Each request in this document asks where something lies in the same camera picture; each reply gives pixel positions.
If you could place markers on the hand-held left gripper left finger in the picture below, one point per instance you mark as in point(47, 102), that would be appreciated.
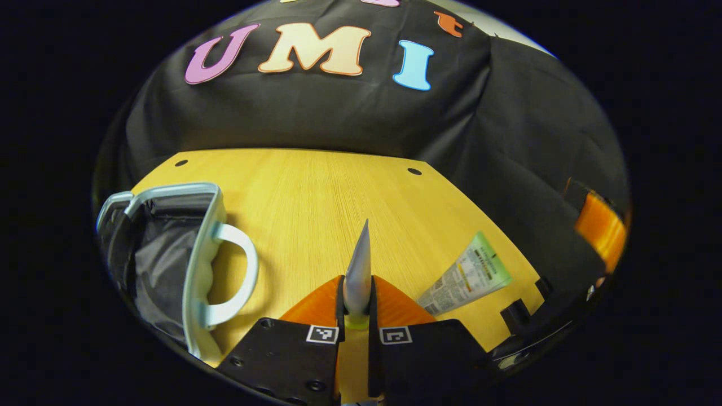
point(340, 310)

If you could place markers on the grey tube with yellow-green cap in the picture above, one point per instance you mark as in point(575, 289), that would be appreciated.
point(358, 276)

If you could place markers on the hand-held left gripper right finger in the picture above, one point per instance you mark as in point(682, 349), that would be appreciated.
point(372, 313)

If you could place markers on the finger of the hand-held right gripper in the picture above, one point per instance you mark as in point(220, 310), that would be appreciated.
point(601, 228)

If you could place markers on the black backdrop cloth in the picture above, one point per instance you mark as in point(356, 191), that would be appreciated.
point(338, 113)

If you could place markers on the white tube with green end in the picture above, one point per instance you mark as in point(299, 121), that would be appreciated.
point(462, 276)

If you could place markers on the light blue suitcase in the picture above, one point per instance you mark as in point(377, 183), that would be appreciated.
point(169, 254)

